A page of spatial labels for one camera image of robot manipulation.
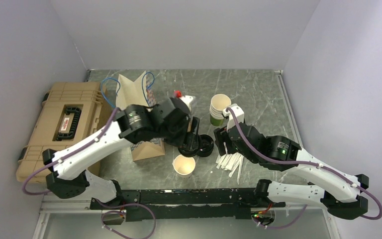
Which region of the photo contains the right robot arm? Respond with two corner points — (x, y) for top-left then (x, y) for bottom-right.
(213, 123), (369, 220)

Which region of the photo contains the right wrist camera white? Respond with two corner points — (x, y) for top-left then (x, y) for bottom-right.
(222, 104), (245, 131)

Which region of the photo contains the pile of wrapped straws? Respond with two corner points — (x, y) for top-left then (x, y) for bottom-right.
(215, 142), (244, 185)

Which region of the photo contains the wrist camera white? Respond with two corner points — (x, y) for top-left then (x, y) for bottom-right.
(174, 90), (196, 112)
(222, 104), (245, 131)

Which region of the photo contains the tan hard case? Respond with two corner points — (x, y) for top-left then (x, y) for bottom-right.
(16, 82), (112, 182)

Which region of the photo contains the stack of black lids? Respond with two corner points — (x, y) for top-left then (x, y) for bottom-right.
(197, 134), (214, 157)

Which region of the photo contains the purple cable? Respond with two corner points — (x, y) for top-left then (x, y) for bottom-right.
(225, 107), (382, 230)
(21, 107), (157, 239)

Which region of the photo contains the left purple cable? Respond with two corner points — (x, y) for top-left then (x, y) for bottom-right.
(21, 107), (157, 239)

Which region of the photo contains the stack of paper cups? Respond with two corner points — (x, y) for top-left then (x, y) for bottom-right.
(209, 94), (231, 126)

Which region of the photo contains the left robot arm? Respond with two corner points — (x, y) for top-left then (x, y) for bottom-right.
(43, 95), (201, 209)

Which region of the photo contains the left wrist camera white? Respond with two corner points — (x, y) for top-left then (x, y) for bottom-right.
(174, 90), (196, 112)

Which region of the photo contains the single white paper cup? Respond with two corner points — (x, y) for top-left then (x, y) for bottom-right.
(172, 155), (196, 178)

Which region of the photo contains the patterned paper bag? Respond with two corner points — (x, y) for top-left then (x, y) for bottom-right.
(100, 71), (165, 161)

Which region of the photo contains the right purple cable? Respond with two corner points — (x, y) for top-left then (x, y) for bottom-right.
(225, 107), (382, 230)

